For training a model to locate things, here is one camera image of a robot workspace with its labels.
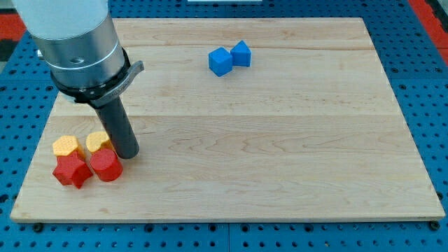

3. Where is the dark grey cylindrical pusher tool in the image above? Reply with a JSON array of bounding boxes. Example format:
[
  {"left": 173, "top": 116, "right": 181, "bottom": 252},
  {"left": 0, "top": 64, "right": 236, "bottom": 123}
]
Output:
[{"left": 95, "top": 97, "right": 139, "bottom": 159}]

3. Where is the red cylinder block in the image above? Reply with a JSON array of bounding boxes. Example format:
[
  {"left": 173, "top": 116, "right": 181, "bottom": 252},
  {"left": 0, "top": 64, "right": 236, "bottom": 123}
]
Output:
[{"left": 90, "top": 148, "right": 123, "bottom": 182}]

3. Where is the yellow hexagon block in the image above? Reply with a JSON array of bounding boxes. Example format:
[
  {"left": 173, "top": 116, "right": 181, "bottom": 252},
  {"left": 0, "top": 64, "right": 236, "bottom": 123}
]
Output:
[{"left": 52, "top": 135, "right": 85, "bottom": 159}]

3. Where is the black clamp ring with lever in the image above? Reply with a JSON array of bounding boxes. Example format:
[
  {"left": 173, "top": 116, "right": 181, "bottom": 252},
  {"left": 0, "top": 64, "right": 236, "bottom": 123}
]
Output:
[{"left": 51, "top": 48, "right": 145, "bottom": 109}]

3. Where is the yellow heart block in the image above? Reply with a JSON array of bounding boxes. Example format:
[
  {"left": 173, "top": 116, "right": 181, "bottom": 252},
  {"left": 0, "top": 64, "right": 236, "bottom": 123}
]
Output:
[{"left": 85, "top": 132, "right": 114, "bottom": 153}]

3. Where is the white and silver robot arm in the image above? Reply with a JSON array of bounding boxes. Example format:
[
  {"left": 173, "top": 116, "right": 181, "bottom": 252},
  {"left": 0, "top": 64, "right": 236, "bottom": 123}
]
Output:
[{"left": 13, "top": 0, "right": 125, "bottom": 88}]

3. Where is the blue pentagon block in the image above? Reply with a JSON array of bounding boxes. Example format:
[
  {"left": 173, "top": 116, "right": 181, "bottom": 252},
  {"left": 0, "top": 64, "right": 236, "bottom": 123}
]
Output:
[{"left": 230, "top": 41, "right": 251, "bottom": 67}]

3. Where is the blue cube block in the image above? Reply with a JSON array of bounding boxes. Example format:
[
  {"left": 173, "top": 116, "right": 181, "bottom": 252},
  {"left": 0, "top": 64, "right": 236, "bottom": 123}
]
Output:
[{"left": 208, "top": 47, "right": 233, "bottom": 77}]

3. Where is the red star block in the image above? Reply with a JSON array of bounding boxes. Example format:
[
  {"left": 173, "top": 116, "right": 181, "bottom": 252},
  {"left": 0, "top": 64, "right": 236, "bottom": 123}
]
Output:
[{"left": 52, "top": 150, "right": 93, "bottom": 188}]

